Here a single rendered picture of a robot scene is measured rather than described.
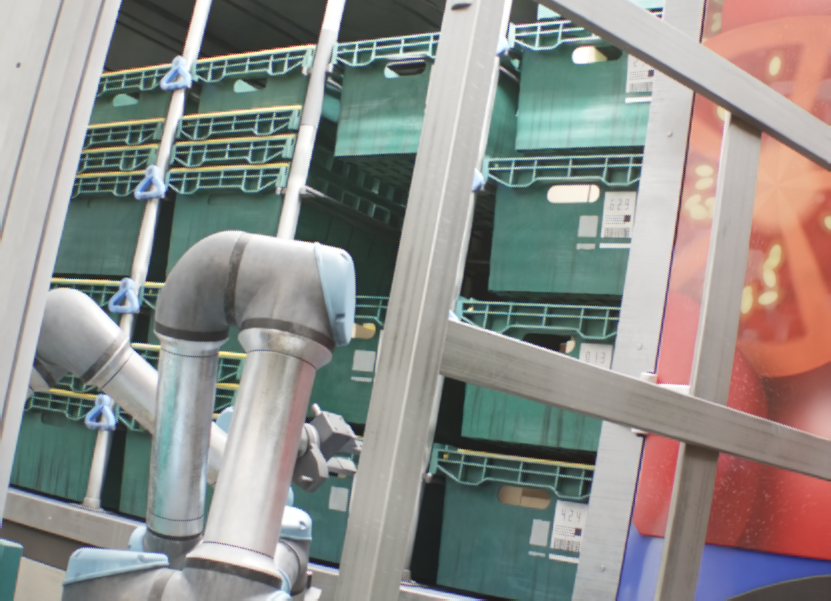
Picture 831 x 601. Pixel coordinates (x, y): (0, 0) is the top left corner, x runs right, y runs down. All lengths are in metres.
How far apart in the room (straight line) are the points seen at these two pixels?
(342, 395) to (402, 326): 1.88
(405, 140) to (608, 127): 0.47
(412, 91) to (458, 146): 1.97
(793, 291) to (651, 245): 0.26
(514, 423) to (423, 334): 1.64
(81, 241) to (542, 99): 1.33
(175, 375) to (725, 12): 1.06
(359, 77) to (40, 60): 1.30
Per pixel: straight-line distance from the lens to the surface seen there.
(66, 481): 3.18
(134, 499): 2.98
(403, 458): 0.70
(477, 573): 2.34
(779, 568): 1.89
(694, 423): 0.88
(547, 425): 2.30
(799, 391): 1.91
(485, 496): 2.34
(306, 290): 1.56
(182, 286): 1.61
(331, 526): 2.55
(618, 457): 2.02
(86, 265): 3.29
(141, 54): 4.41
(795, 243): 1.97
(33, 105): 1.58
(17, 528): 3.05
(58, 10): 1.61
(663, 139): 2.12
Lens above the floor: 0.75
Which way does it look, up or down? 11 degrees up
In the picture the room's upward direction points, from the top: 10 degrees clockwise
